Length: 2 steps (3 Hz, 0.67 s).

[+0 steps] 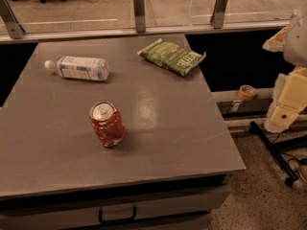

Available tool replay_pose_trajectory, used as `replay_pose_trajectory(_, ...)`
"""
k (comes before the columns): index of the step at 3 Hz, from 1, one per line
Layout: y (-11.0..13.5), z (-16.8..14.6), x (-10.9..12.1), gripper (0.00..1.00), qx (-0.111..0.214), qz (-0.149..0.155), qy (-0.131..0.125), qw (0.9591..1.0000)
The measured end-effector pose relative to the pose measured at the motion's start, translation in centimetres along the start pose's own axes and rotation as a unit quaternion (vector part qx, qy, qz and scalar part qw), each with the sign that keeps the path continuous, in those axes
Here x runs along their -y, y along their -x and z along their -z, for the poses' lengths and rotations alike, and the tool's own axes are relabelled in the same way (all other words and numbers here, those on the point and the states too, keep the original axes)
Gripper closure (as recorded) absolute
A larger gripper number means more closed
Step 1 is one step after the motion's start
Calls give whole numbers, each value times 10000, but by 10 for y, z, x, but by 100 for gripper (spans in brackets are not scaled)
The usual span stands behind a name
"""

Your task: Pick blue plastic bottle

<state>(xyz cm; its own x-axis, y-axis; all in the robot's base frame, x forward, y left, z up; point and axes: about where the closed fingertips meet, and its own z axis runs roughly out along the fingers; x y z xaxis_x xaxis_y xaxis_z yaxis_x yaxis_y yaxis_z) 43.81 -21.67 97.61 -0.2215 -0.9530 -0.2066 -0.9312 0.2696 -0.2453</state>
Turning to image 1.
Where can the grey table drawer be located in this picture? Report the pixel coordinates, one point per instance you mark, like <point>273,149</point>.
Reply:
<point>176,210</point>

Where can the green chip bag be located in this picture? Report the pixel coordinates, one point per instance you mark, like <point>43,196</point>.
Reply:
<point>172,57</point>

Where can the right metal glass bracket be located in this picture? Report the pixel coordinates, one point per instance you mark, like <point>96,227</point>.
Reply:
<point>217,18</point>

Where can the orange tape roll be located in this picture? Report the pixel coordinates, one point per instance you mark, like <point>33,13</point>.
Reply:
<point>247,92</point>

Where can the black drawer handle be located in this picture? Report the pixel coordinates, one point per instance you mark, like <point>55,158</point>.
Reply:
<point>116,215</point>

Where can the middle metal glass bracket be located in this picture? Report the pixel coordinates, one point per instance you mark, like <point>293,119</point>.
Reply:
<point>139,15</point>

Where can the clear blue-label plastic bottle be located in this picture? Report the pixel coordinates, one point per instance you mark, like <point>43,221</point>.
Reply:
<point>79,68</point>

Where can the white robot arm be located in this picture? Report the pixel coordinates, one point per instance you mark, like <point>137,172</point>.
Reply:
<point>289,95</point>

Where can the left metal glass bracket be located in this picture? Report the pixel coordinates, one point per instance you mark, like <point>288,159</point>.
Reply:
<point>15,30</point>

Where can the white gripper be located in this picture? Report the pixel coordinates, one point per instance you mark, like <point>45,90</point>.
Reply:
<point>297,45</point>

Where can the black stand leg with caster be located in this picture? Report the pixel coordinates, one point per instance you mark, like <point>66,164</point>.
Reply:
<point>292,177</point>

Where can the red soda can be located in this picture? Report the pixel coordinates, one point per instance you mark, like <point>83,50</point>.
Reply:
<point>107,122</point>

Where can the metal glass bracket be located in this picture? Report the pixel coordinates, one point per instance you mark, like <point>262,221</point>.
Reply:
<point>217,18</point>
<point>139,15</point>
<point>15,30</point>

